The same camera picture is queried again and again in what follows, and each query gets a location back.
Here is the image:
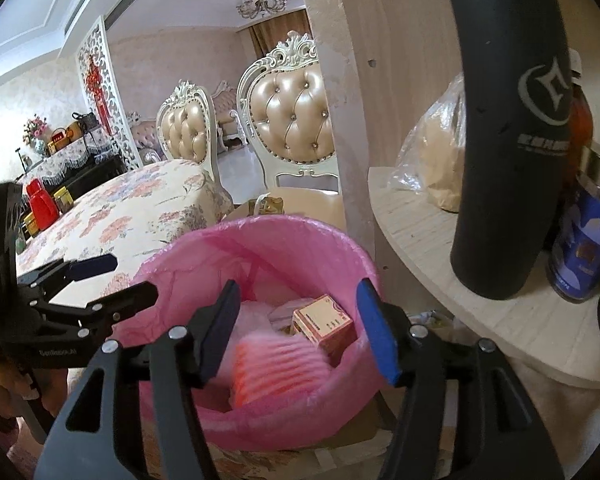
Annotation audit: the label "pink foam fruit net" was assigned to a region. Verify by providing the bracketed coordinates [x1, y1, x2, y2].
[233, 332, 333, 408]

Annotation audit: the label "cardboard tea box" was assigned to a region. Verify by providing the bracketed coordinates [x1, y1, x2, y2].
[291, 295, 356, 365]

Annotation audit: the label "pink lined trash bin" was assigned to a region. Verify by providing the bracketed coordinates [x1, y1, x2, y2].
[113, 214, 385, 451]

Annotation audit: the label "person's left hand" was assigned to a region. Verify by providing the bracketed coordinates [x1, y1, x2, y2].
[0, 363, 68, 418]

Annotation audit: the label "yellow lid jar left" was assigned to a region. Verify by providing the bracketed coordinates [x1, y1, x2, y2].
[23, 212, 39, 237]

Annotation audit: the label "yellow lid jar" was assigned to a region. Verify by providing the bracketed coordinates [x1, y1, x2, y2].
[23, 212, 39, 237]
[53, 186, 74, 214]

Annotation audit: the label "red thermos jug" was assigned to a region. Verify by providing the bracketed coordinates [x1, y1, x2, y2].
[26, 178, 59, 231]

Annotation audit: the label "yellow lid jar right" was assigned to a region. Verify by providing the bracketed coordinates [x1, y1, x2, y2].
[53, 186, 74, 214]

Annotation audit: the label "floral tablecloth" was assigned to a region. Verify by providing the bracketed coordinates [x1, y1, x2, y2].
[16, 159, 234, 307]

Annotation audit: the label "black piano with lace cover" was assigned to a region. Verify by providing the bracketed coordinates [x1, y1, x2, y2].
[16, 129, 126, 197]

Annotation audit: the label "wooden round shelf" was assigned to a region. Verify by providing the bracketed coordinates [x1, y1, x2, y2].
[368, 167, 600, 389]

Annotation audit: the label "flower vase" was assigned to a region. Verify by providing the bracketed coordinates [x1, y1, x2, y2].
[23, 114, 48, 156]

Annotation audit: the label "gold tufted chair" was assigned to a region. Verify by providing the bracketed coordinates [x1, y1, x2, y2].
[155, 79, 234, 211]
[236, 30, 340, 196]

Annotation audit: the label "red chinese knot ornament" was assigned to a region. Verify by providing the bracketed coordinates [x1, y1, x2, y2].
[85, 54, 113, 136]

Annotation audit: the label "black thermos bottle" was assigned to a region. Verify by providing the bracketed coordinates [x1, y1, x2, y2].
[451, 0, 572, 275]

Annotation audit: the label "blue tin can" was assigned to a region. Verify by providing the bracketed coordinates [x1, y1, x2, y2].
[547, 143, 600, 302]

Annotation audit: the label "plastic bag of food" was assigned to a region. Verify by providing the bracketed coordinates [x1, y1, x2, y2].
[387, 73, 466, 214]

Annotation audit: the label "chandelier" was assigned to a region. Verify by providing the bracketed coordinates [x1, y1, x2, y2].
[236, 0, 288, 20]

